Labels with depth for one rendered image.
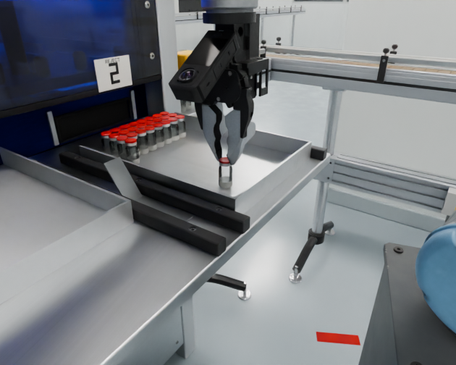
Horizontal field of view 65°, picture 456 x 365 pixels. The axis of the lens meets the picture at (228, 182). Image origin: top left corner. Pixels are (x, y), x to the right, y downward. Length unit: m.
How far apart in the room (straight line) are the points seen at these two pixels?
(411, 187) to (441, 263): 1.21
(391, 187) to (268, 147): 0.90
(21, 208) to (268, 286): 1.26
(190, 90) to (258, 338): 1.18
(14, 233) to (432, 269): 0.48
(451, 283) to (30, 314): 0.38
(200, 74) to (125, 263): 0.24
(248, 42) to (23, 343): 0.44
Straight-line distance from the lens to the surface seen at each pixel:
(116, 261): 0.45
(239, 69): 0.50
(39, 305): 0.42
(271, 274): 1.74
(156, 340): 1.21
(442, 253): 0.33
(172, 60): 0.89
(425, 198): 1.55
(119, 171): 0.56
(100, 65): 0.75
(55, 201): 0.60
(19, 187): 0.67
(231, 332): 1.50
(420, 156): 2.12
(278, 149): 0.72
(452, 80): 1.39
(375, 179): 1.55
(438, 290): 0.35
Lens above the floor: 1.15
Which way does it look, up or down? 27 degrees down
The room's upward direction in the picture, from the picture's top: straight up
